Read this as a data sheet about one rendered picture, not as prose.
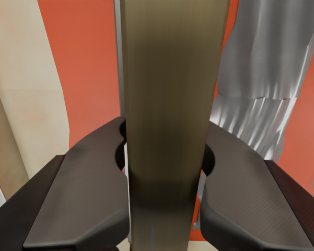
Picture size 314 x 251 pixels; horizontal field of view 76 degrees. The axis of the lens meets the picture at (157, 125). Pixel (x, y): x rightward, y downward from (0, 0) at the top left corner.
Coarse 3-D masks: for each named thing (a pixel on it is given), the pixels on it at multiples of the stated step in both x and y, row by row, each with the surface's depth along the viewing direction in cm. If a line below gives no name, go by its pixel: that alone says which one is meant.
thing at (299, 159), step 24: (72, 96) 17; (96, 96) 17; (72, 120) 18; (96, 120) 18; (312, 120) 18; (72, 144) 20; (288, 144) 20; (312, 144) 20; (288, 168) 21; (312, 168) 21; (192, 240) 27
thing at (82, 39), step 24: (48, 0) 14; (72, 0) 14; (96, 0) 14; (48, 24) 15; (72, 24) 15; (96, 24) 15; (72, 48) 15; (96, 48) 15; (72, 72) 16; (96, 72) 16; (312, 72) 16; (312, 96) 17
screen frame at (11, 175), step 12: (0, 108) 17; (0, 120) 17; (0, 132) 17; (0, 144) 17; (12, 144) 19; (0, 156) 18; (12, 156) 19; (0, 168) 18; (12, 168) 19; (24, 168) 21; (0, 180) 18; (12, 180) 19; (24, 180) 21; (0, 192) 18; (12, 192) 19; (0, 204) 18
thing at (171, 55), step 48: (144, 0) 5; (192, 0) 5; (144, 48) 5; (192, 48) 5; (144, 96) 6; (192, 96) 6; (144, 144) 7; (192, 144) 7; (144, 192) 8; (192, 192) 8; (144, 240) 10
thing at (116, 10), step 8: (120, 16) 11; (120, 24) 11; (120, 32) 11; (120, 40) 11; (120, 48) 12; (120, 56) 12; (120, 64) 12; (120, 72) 12; (120, 80) 12; (120, 88) 13; (120, 96) 13; (120, 104) 13; (120, 112) 14; (128, 176) 16; (128, 184) 17; (128, 192) 17; (128, 240) 20
